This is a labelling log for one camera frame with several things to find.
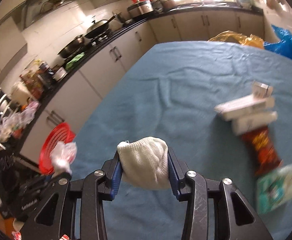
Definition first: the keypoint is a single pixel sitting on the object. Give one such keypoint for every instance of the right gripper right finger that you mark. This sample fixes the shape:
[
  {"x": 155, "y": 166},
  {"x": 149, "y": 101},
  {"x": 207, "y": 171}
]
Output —
[{"x": 233, "y": 217}]

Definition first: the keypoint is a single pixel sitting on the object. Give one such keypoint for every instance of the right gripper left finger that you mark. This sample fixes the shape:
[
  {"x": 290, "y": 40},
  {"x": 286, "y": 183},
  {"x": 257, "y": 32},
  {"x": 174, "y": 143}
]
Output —
[{"x": 54, "y": 216}]

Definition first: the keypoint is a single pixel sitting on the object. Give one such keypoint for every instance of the green tissue pack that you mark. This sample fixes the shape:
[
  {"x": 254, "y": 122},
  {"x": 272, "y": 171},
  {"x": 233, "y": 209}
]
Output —
[{"x": 274, "y": 189}]

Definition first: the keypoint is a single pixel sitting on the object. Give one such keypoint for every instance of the white plastic wrap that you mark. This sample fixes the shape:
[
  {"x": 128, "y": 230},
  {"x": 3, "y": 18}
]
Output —
[{"x": 62, "y": 156}]

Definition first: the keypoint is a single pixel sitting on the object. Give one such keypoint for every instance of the red snack packet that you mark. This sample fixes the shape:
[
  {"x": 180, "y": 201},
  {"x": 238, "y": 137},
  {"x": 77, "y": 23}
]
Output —
[{"x": 262, "y": 149}]

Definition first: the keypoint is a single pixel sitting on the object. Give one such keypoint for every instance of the white spray bottle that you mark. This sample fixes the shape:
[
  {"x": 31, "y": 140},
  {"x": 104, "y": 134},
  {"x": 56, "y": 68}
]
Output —
[{"x": 253, "y": 121}]

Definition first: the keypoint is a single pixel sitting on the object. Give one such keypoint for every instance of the white knitted glove ball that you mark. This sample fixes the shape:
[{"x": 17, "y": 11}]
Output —
[{"x": 145, "y": 163}]

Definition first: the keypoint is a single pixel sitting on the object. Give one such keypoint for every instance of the long white barcode box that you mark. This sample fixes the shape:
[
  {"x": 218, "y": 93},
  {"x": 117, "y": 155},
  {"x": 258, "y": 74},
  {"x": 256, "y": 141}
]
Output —
[{"x": 243, "y": 106}]

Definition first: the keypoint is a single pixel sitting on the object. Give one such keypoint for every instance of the lower kitchen cabinets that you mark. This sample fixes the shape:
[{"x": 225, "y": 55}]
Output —
[{"x": 75, "y": 97}]

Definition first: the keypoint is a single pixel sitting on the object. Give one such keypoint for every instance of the clear plastic bags pile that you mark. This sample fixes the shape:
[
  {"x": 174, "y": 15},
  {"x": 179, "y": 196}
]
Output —
[{"x": 17, "y": 122}]

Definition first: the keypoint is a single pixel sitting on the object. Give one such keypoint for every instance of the red mesh basket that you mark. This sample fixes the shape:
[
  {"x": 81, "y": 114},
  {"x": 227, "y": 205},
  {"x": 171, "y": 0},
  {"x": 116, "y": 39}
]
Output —
[{"x": 61, "y": 132}]

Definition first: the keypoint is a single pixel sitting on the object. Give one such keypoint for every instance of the small white tube box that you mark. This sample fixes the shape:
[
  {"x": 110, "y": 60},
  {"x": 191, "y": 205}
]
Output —
[{"x": 261, "y": 90}]

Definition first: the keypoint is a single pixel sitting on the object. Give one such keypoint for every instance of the blue table cloth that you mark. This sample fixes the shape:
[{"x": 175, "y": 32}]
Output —
[{"x": 171, "y": 92}]

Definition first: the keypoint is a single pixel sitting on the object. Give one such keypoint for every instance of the green cloth on counter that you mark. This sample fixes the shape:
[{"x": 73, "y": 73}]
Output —
[{"x": 74, "y": 60}]

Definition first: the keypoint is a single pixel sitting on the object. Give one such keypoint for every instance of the steel frying pan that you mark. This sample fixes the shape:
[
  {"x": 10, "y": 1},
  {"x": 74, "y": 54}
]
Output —
[{"x": 77, "y": 43}]

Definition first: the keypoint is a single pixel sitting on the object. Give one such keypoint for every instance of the yellow plastic bag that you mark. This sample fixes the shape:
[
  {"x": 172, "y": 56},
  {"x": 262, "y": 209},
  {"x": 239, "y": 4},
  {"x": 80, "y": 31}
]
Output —
[{"x": 244, "y": 40}]

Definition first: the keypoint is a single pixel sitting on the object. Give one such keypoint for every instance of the blue plastic bag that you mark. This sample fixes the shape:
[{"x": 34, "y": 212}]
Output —
[{"x": 284, "y": 46}]

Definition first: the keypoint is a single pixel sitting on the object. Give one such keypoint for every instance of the black wok with lid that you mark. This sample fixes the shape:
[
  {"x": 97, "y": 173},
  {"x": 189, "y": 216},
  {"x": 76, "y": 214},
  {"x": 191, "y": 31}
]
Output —
[{"x": 99, "y": 27}]

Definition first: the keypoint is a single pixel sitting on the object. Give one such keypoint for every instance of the range hood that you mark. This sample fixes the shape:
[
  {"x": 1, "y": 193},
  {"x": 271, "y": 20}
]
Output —
[{"x": 50, "y": 0}]

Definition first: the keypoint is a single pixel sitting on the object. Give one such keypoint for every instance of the silver rice cooker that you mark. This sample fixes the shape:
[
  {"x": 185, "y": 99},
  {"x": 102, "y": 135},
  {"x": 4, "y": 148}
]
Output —
[{"x": 140, "y": 8}]

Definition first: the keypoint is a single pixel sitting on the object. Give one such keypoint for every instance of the brown pot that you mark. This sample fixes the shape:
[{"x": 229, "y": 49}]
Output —
[{"x": 163, "y": 5}]

